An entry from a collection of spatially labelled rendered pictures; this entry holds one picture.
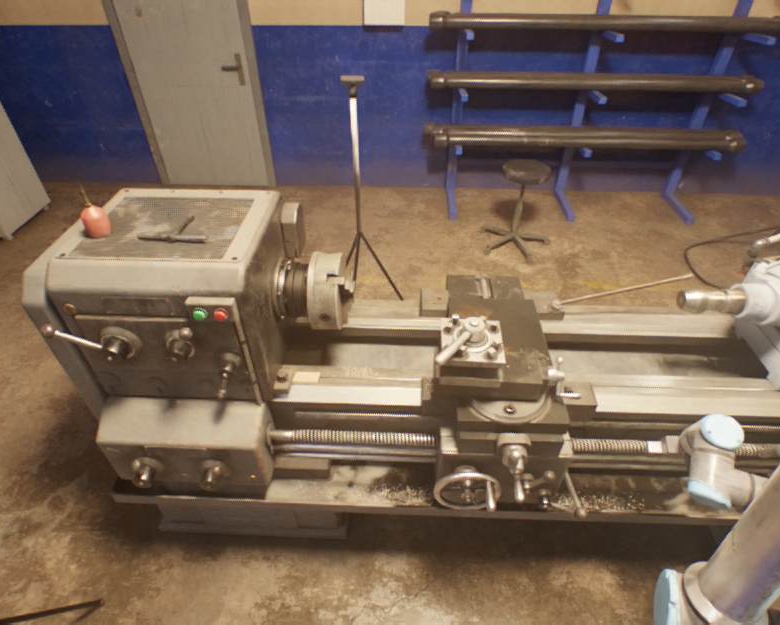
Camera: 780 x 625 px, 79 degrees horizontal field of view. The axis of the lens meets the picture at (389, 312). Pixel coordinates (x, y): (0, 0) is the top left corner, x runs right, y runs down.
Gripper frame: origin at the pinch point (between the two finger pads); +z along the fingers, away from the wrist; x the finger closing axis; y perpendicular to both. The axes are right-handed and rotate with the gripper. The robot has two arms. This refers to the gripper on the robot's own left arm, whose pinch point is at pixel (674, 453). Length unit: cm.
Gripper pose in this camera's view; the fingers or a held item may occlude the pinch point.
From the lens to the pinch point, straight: 175.8
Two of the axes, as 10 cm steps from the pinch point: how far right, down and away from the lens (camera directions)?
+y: 0.9, -9.0, 4.3
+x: -9.8, -0.1, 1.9
